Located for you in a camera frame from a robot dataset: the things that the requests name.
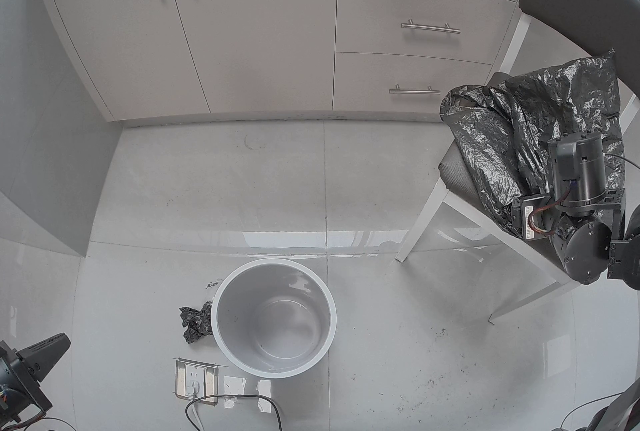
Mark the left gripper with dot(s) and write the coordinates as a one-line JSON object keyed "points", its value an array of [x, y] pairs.
{"points": [[22, 384]]}

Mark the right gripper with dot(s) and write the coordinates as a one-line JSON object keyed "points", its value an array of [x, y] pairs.
{"points": [[527, 219]]}

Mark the black plastic bag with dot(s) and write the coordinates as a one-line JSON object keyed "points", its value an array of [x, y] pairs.
{"points": [[500, 129]]}

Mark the black plastic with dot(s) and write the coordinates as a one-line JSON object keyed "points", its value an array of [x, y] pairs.
{"points": [[196, 321]]}

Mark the white trash bin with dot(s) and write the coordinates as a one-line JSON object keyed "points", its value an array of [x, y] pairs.
{"points": [[272, 319]]}

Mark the beige cabinet with drawers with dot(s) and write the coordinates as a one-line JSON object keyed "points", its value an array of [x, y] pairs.
{"points": [[250, 19]]}

